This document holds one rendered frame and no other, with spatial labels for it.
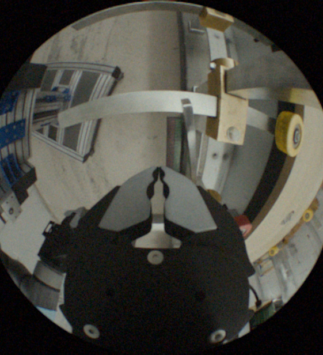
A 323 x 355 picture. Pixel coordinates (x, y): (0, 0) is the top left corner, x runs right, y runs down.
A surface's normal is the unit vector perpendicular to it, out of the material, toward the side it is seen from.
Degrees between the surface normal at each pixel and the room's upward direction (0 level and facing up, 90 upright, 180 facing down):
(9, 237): 90
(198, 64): 0
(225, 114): 0
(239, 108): 0
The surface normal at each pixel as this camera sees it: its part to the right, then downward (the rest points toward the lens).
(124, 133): -0.01, 0.53
